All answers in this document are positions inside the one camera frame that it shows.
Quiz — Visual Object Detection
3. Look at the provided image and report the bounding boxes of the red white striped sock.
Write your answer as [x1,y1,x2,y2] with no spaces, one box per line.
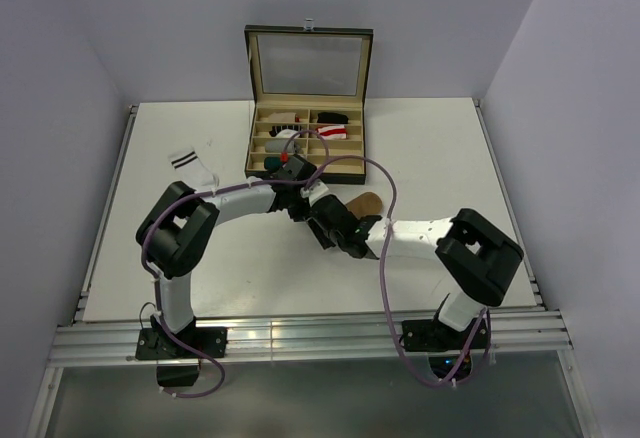
[316,125,348,140]

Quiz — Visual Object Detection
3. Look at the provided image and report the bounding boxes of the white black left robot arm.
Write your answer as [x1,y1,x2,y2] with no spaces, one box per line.
[136,155,316,357]

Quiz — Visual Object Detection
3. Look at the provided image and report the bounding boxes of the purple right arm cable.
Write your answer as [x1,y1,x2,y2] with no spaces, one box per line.
[301,155,493,391]

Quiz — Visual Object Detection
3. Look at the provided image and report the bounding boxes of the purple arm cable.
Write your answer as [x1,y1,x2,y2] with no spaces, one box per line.
[301,155,493,391]
[140,129,331,400]

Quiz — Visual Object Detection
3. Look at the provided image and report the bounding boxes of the brown ribbed sock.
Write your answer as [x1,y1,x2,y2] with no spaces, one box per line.
[346,192,383,219]

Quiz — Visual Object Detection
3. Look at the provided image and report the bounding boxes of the rolled teal sock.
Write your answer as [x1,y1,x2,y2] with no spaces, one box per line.
[263,156,283,172]

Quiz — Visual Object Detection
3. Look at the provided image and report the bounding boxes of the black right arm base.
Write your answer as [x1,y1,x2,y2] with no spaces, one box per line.
[399,317,492,382]

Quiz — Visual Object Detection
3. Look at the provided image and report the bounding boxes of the aluminium table frame rail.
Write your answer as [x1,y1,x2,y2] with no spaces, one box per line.
[46,308,572,368]

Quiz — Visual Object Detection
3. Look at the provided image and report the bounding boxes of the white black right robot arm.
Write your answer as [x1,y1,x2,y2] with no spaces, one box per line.
[308,194,524,348]

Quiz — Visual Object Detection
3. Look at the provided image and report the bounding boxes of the rolled black white sock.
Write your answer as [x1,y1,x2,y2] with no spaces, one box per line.
[269,125,302,138]

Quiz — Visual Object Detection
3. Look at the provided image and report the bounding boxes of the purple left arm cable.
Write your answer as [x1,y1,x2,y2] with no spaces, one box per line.
[140,129,331,400]

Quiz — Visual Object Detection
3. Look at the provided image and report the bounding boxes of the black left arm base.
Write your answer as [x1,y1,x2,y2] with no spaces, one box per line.
[134,327,228,389]

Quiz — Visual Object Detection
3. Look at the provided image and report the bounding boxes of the rolled grey sock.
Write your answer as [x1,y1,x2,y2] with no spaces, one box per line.
[264,139,302,154]

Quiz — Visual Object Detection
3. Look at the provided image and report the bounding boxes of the black compartment storage box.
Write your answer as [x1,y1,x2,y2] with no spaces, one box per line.
[244,22,374,185]

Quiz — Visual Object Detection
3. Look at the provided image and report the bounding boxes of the white sock black stripes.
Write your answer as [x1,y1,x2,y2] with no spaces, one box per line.
[168,146,219,194]

